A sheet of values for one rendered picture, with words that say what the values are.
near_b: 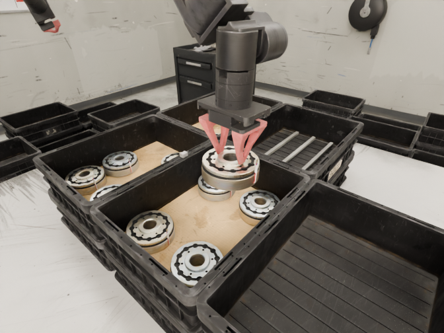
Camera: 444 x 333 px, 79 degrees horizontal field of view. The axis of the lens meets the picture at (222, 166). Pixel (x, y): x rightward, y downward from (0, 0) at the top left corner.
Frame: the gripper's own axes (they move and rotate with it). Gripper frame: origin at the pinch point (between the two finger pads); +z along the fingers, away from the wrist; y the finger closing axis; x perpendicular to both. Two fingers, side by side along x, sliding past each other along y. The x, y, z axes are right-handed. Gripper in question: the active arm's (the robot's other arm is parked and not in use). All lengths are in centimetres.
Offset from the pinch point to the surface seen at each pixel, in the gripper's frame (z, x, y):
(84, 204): 13.4, 18.5, 22.7
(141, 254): 13.3, 18.0, 3.6
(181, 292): 13.0, 18.0, -6.6
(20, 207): 37, 25, 67
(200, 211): 22.8, -3.4, 11.6
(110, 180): 23.4, 5.2, 40.5
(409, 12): -12, -332, 42
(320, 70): 59, -329, 121
